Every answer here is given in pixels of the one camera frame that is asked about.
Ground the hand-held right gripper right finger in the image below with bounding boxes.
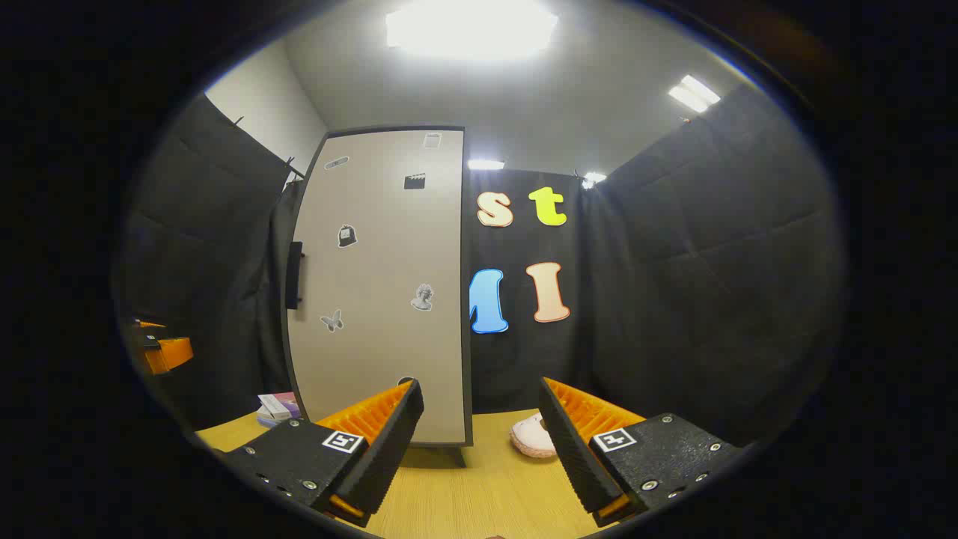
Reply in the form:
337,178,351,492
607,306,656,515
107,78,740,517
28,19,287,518
538,377,743,528

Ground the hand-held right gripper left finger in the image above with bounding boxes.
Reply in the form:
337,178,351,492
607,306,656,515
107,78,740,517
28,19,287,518
222,379,425,528

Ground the black cabinet door handle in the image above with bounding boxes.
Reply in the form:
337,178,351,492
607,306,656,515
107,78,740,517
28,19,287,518
285,241,306,311

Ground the dark grey cabinet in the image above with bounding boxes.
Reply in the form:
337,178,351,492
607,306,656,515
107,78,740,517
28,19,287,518
281,126,474,469

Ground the light grey cabinet door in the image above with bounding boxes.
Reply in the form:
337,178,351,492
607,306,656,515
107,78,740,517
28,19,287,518
288,130,466,445

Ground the pink cover book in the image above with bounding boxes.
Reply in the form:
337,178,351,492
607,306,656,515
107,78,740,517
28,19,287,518
257,392,302,421

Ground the black backdrop cloth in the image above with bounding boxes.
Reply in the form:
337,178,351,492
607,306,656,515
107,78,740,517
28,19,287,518
112,79,846,450

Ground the rectangular ceiling light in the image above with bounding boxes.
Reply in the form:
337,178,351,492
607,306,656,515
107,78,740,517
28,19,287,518
668,74,721,114

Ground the large ceiling light panel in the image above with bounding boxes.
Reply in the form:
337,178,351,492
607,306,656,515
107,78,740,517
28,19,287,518
385,0,559,61

